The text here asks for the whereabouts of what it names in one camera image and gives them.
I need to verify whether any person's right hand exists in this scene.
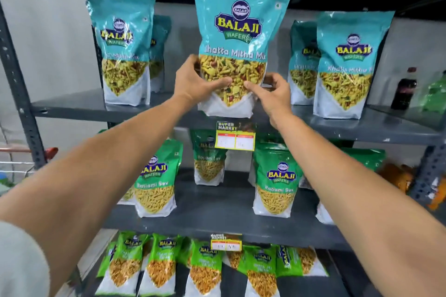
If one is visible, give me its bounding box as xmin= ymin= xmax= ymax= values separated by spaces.
xmin=243 ymin=72 xmax=292 ymax=123

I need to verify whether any person's left hand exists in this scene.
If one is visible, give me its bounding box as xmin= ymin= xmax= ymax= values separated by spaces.
xmin=173 ymin=54 xmax=233 ymax=106

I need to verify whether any teal snack packet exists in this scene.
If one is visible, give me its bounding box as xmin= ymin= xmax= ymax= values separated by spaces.
xmin=192 ymin=0 xmax=294 ymax=119
xmin=288 ymin=20 xmax=321 ymax=106
xmin=86 ymin=0 xmax=156 ymax=107
xmin=150 ymin=15 xmax=172 ymax=94
xmin=313 ymin=11 xmax=395 ymax=120

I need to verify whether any person's right forearm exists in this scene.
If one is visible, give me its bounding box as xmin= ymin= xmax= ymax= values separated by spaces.
xmin=270 ymin=112 xmax=446 ymax=297

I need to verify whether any person's left forearm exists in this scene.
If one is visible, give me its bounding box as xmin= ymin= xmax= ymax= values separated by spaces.
xmin=0 ymin=93 xmax=196 ymax=297

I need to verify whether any yellow price label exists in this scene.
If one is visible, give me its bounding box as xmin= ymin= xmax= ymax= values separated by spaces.
xmin=210 ymin=233 xmax=243 ymax=251
xmin=215 ymin=121 xmax=257 ymax=152

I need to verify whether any row of dark green packets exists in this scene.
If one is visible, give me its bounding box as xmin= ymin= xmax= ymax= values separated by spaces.
xmin=98 ymin=129 xmax=387 ymax=225

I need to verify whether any grey metal shelving rack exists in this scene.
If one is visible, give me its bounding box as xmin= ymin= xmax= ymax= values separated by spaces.
xmin=367 ymin=103 xmax=446 ymax=205
xmin=0 ymin=0 xmax=446 ymax=297

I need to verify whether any dark soda bottle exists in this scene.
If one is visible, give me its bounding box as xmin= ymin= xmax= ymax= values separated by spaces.
xmin=390 ymin=67 xmax=418 ymax=111

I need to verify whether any orange snack packet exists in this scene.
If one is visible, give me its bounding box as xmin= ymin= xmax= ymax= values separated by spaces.
xmin=378 ymin=163 xmax=415 ymax=194
xmin=428 ymin=175 xmax=446 ymax=211

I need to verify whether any green plastic bottle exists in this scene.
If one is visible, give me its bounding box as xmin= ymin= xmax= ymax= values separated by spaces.
xmin=420 ymin=71 xmax=446 ymax=115

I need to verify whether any row of light green packets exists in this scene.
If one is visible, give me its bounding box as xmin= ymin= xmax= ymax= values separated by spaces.
xmin=95 ymin=231 xmax=330 ymax=297

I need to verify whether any white sleeve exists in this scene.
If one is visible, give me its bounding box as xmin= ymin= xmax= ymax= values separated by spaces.
xmin=0 ymin=220 xmax=51 ymax=297

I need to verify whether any shopping cart with red handle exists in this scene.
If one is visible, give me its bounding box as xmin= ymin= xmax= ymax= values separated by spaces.
xmin=0 ymin=146 xmax=59 ymax=196

